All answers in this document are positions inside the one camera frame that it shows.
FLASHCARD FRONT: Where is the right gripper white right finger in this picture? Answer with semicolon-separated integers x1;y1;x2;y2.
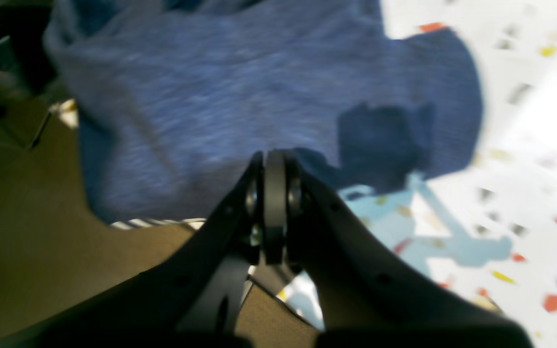
284;151;532;348

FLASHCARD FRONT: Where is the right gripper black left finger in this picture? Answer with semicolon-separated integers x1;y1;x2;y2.
0;151;288;348

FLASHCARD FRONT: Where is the blue grey T-shirt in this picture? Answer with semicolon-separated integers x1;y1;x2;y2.
44;0;483;223

